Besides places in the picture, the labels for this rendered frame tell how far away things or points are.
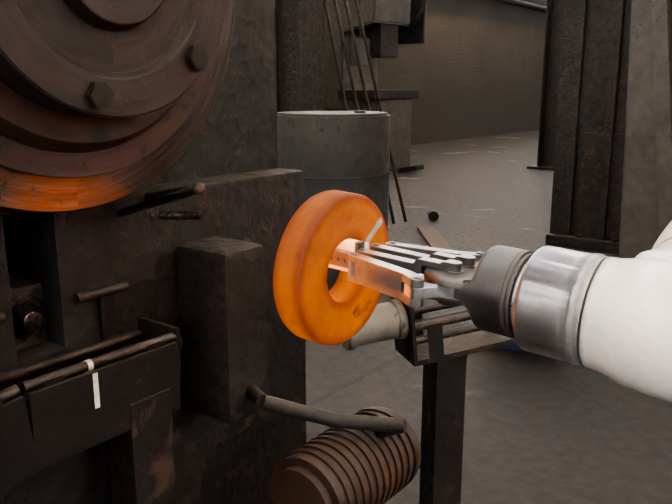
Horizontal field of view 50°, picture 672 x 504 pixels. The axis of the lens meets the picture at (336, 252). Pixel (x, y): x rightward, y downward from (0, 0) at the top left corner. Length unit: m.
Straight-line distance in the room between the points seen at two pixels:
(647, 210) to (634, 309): 2.76
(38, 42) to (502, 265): 0.42
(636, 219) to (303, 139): 1.52
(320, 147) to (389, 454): 2.50
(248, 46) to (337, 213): 0.53
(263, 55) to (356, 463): 0.63
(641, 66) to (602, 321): 2.78
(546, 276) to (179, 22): 0.43
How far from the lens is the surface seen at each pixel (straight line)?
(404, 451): 1.07
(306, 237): 0.66
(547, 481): 2.04
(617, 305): 0.55
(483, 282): 0.60
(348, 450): 1.01
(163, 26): 0.75
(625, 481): 2.11
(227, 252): 0.93
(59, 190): 0.77
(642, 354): 0.55
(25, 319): 0.90
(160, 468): 0.93
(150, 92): 0.72
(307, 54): 5.02
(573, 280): 0.57
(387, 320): 1.02
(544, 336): 0.58
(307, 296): 0.67
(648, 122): 3.28
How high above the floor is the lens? 1.00
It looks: 13 degrees down
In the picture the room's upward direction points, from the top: straight up
